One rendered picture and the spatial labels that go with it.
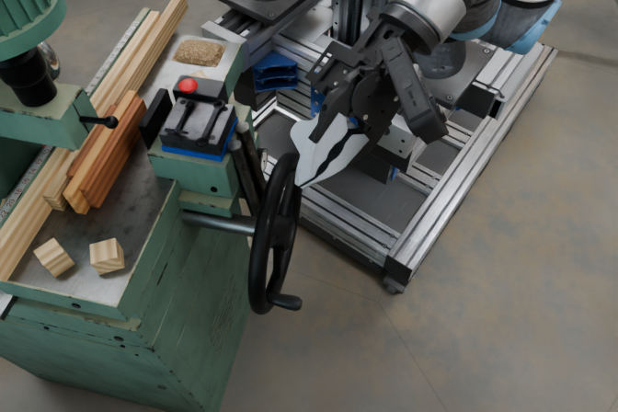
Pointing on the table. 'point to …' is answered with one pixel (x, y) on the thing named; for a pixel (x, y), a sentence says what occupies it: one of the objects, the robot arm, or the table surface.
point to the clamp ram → (155, 116)
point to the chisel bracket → (48, 118)
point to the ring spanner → (210, 124)
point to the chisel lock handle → (101, 120)
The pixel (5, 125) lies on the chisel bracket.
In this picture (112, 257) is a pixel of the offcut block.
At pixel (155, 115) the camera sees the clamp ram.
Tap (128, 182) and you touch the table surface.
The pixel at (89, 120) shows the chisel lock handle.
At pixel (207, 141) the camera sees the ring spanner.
